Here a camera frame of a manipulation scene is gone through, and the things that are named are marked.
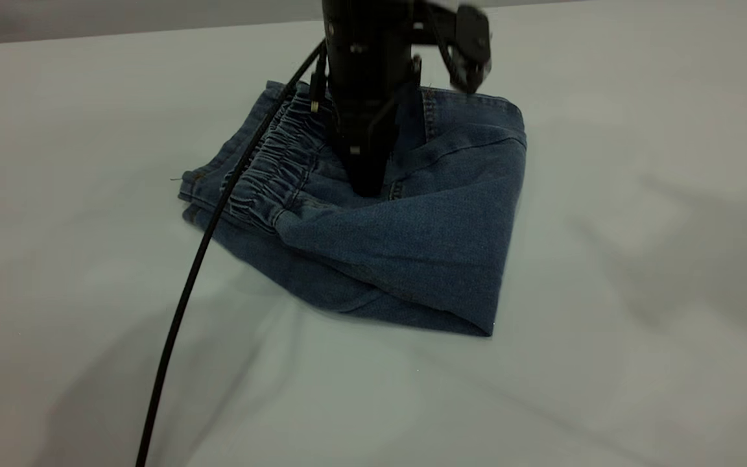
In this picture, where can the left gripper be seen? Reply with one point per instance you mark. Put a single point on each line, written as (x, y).
(367, 52)

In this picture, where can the blue denim shorts with print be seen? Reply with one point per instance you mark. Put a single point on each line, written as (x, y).
(412, 240)

